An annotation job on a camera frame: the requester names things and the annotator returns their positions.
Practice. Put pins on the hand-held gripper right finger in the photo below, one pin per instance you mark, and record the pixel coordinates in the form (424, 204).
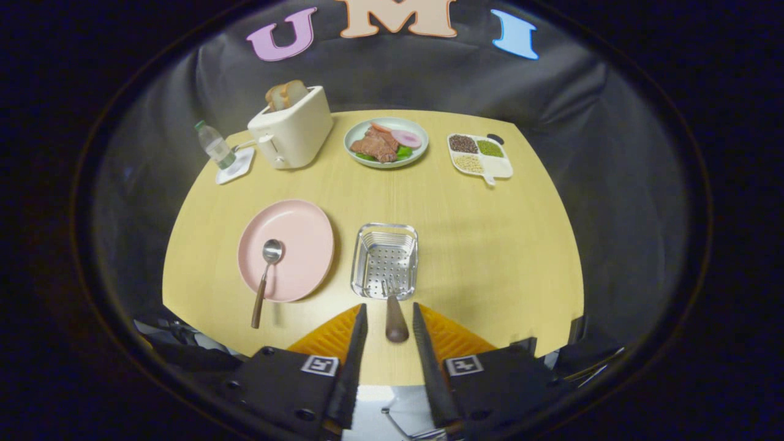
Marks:
(429, 367)

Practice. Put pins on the black backdrop cloth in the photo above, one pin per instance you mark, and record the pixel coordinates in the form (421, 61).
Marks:
(618, 184)

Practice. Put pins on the white square coaster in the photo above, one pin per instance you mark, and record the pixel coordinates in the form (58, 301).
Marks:
(242, 168)

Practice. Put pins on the cream white toaster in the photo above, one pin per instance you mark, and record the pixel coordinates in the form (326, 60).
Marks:
(300, 131)

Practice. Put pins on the brown meat slices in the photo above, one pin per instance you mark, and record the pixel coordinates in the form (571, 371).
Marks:
(373, 147)

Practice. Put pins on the pale green food plate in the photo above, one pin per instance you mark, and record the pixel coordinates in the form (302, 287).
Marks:
(352, 138)

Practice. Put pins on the orange carrot slice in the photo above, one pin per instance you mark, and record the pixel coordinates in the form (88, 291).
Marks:
(380, 127)

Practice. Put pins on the clear plastic water bottle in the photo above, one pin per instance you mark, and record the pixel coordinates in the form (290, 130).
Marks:
(215, 146)

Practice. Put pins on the green lettuce leaf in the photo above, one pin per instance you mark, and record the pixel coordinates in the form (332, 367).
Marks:
(404, 152)

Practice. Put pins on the white divided grain tray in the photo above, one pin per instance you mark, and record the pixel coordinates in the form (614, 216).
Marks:
(497, 166)

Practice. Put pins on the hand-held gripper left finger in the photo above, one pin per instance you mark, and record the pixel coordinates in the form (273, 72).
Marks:
(352, 367)

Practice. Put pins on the pink round plate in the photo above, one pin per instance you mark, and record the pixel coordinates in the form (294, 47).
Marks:
(303, 245)

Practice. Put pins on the toast bread slice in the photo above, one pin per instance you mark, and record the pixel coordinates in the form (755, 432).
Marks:
(274, 98)
(295, 93)

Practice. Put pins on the perforated metal drain basket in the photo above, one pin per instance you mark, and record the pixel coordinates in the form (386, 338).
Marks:
(386, 257)

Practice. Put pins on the metal chair frame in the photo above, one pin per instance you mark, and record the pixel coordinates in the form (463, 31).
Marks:
(398, 424)

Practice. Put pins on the pink ham slice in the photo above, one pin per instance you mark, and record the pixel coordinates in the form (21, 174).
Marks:
(407, 138)

